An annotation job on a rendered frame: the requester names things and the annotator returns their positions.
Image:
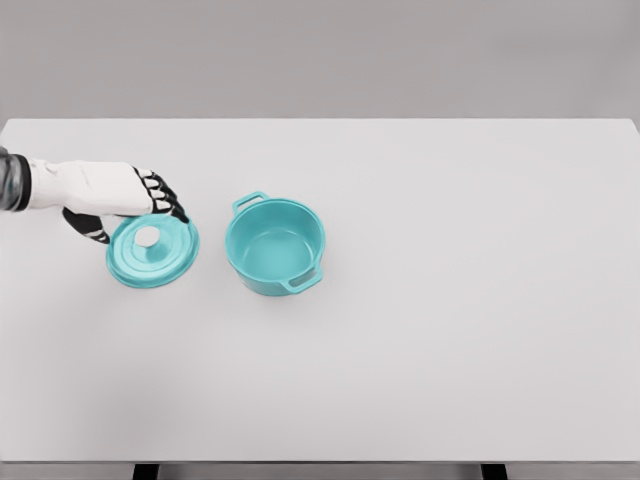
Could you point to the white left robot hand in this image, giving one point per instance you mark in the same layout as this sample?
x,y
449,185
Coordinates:
x,y
107,187

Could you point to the teal pot lid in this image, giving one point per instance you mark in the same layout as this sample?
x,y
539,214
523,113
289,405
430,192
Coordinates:
x,y
150,255

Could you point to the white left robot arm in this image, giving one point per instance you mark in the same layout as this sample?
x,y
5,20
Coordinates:
x,y
37,184

